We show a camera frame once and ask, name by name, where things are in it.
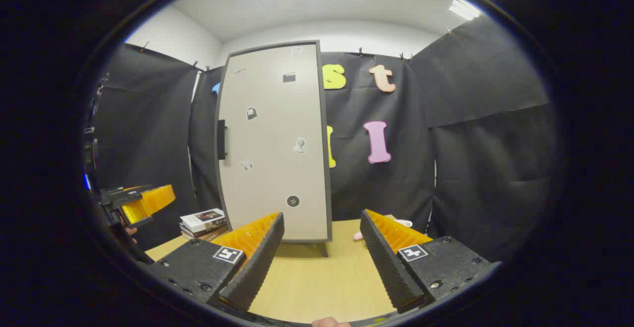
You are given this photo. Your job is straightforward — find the thin dark book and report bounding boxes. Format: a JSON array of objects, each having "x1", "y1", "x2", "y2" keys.
[{"x1": 179, "y1": 223, "x2": 228, "y2": 237}]

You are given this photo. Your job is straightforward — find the black backdrop cloth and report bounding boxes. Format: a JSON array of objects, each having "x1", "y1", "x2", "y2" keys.
[{"x1": 92, "y1": 15, "x2": 558, "y2": 263}]

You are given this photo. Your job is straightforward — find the brown book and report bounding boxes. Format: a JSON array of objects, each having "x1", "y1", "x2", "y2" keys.
[{"x1": 182, "y1": 228, "x2": 231, "y2": 242}]

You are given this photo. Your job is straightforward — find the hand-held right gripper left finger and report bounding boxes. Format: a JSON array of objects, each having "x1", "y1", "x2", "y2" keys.
[{"x1": 141, "y1": 212, "x2": 286, "y2": 313}]

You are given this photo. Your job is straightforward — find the black door handle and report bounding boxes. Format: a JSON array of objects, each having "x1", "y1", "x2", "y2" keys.
[{"x1": 216, "y1": 119, "x2": 228, "y2": 161}]

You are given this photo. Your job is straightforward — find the long ceiling light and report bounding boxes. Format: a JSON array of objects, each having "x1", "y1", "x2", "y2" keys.
[{"x1": 448, "y1": 0, "x2": 481, "y2": 20}]

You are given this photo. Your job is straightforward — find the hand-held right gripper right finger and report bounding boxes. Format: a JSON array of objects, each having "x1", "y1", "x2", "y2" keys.
[{"x1": 360, "y1": 209, "x2": 502, "y2": 314}]

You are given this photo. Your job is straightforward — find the dark grey cabinet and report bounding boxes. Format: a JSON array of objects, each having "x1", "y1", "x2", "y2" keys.
[{"x1": 214, "y1": 40, "x2": 333, "y2": 258}]

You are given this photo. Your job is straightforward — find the white book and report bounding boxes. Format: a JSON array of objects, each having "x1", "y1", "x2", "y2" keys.
[{"x1": 179, "y1": 209, "x2": 227, "y2": 233}]

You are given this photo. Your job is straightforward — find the pink green plush toy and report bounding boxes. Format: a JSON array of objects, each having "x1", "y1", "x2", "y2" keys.
[{"x1": 353, "y1": 218, "x2": 413, "y2": 241}]

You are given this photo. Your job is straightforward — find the light grey cabinet door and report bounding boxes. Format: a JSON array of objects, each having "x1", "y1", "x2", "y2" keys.
[{"x1": 217, "y1": 44, "x2": 329, "y2": 241}]

